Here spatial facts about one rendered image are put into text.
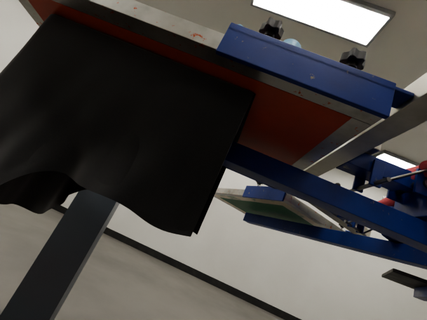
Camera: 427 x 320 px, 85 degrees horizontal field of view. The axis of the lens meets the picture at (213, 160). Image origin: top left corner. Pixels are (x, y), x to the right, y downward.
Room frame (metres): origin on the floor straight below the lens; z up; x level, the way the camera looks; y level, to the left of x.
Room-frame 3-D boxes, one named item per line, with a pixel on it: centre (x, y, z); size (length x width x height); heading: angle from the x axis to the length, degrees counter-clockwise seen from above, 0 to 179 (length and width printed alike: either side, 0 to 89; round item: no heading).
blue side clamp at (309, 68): (0.33, -0.08, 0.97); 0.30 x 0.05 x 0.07; 85
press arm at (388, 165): (0.58, -0.42, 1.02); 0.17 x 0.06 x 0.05; 85
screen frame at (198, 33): (0.63, 0.14, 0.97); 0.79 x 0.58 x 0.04; 85
